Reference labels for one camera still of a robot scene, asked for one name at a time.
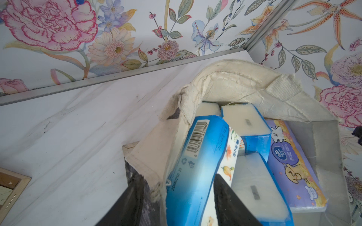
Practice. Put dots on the small white tissue pack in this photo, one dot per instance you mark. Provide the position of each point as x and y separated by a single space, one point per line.
207 109

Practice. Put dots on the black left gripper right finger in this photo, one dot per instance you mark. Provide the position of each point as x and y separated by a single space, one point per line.
230 210

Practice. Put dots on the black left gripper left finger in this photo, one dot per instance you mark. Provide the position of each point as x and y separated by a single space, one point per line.
127 210

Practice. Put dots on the purple tissue pack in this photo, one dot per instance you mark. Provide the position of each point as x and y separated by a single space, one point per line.
293 172

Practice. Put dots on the beige canvas tote bag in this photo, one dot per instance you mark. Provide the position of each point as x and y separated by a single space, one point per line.
276 96

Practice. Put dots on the white blue tissue cube pack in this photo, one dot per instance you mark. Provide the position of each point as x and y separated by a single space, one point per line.
248 123

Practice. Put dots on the blue tissue pack front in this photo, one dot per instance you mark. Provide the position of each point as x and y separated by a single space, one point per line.
255 187

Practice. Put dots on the wooden chessboard box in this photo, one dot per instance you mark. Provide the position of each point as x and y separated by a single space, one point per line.
12 186

